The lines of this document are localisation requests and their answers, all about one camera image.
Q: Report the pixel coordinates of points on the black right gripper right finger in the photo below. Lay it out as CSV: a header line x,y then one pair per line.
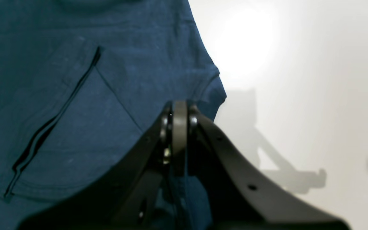
x,y
239,195

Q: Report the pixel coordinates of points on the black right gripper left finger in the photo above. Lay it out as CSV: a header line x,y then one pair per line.
x,y
124,198

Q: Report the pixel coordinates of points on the blue T-shirt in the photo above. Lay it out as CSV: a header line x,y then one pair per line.
x,y
80,82

